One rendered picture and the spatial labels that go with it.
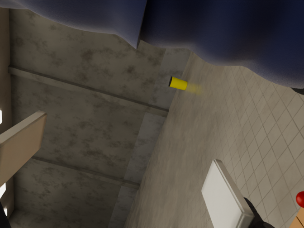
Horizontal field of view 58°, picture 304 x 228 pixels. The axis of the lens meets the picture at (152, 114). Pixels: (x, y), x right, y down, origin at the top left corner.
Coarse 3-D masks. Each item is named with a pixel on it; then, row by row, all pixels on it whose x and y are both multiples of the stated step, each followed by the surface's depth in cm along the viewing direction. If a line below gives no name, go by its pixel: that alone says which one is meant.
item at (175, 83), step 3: (171, 78) 889; (174, 78) 893; (177, 78) 902; (171, 81) 887; (174, 81) 888; (177, 81) 890; (180, 81) 893; (183, 81) 896; (186, 81) 906; (171, 84) 891; (174, 84) 890; (177, 84) 891; (180, 84) 891; (183, 84) 893; (186, 84) 895; (174, 87) 902; (177, 87) 898; (180, 87) 896; (183, 87) 896
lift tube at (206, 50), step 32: (160, 0) 30; (192, 0) 31; (224, 0) 30; (256, 0) 30; (288, 0) 31; (160, 32) 34; (192, 32) 34; (224, 32) 33; (256, 32) 32; (288, 32) 32; (224, 64) 39; (256, 64) 38; (288, 64) 35
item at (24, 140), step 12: (24, 120) 17; (36, 120) 18; (12, 132) 15; (24, 132) 16; (36, 132) 19; (0, 144) 14; (12, 144) 15; (24, 144) 17; (36, 144) 19; (0, 156) 14; (12, 156) 16; (24, 156) 18; (0, 168) 14; (12, 168) 16; (0, 180) 15
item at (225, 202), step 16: (208, 176) 21; (224, 176) 18; (208, 192) 20; (224, 192) 17; (240, 192) 17; (208, 208) 19; (224, 208) 17; (240, 208) 15; (224, 224) 16; (240, 224) 15
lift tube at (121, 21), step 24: (0, 0) 37; (24, 0) 34; (48, 0) 33; (72, 0) 32; (96, 0) 32; (120, 0) 31; (144, 0) 30; (72, 24) 37; (96, 24) 36; (120, 24) 34
